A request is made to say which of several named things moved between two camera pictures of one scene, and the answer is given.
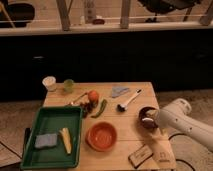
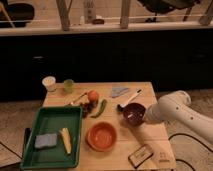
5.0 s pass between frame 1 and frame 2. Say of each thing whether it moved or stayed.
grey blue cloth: stayed
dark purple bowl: moved
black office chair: stayed
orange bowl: stayed
